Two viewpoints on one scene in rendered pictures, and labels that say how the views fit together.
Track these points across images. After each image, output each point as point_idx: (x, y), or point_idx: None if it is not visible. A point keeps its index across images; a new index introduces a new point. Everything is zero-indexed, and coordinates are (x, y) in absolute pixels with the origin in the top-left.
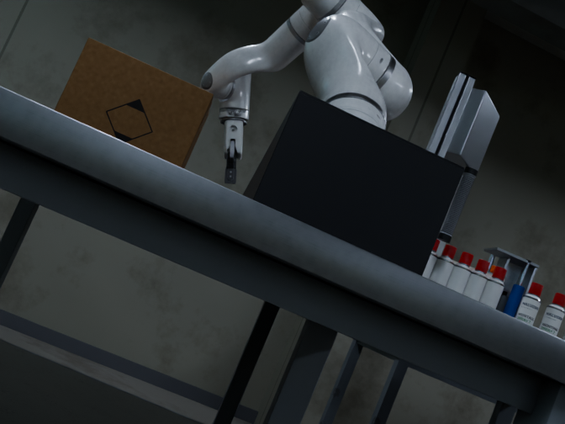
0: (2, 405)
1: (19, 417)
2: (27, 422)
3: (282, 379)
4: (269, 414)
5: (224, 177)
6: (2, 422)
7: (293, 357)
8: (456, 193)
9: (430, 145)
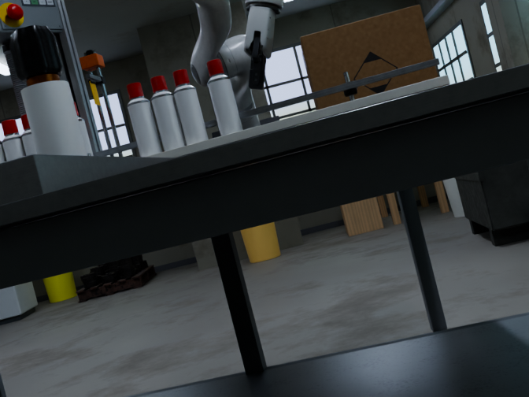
0: (479, 394)
1: (449, 393)
2: (437, 393)
3: (234, 250)
4: (240, 268)
5: (264, 82)
6: (451, 377)
7: (231, 234)
8: None
9: (71, 34)
